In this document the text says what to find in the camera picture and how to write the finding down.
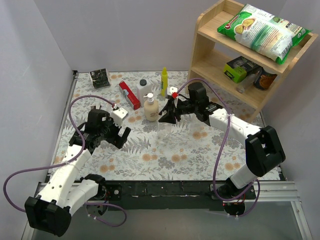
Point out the white bottle black cap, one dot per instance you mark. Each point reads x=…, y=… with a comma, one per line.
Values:
x=143, y=87

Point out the black patterned box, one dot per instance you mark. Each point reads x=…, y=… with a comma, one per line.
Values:
x=99, y=78

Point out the red toothpaste box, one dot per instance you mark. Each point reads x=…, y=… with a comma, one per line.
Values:
x=129, y=95

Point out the wooden shelf unit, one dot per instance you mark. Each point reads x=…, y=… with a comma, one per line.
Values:
x=208, y=63

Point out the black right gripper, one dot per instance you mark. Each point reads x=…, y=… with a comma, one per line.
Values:
x=175, y=110

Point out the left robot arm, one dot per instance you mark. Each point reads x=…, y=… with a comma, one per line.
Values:
x=51, y=210

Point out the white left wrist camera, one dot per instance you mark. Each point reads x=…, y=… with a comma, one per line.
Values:
x=118, y=116

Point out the tin can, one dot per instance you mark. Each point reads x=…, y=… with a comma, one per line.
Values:
x=264, y=80

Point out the yellow-green tube bottle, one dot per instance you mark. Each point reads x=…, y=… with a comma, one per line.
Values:
x=164, y=81

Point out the beige pump lotion bottle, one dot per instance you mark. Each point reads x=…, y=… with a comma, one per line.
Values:
x=151, y=107

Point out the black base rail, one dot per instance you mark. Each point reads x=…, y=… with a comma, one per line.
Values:
x=162, y=195

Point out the clear small bottle on shelf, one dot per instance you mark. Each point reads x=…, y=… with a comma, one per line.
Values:
x=247, y=82

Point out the green black box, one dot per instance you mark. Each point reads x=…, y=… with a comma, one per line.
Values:
x=238, y=68

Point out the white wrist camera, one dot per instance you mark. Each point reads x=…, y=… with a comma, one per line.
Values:
x=172, y=92
x=118, y=116

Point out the green chips bag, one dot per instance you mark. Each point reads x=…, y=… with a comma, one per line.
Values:
x=264, y=33

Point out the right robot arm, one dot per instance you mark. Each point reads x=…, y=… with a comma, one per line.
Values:
x=263, y=149

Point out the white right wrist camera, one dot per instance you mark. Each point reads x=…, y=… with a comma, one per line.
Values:
x=172, y=92

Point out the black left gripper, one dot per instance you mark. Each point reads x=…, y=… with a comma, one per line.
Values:
x=116, y=136

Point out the clear plastic bottle large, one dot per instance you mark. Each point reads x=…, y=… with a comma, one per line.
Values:
x=196, y=125

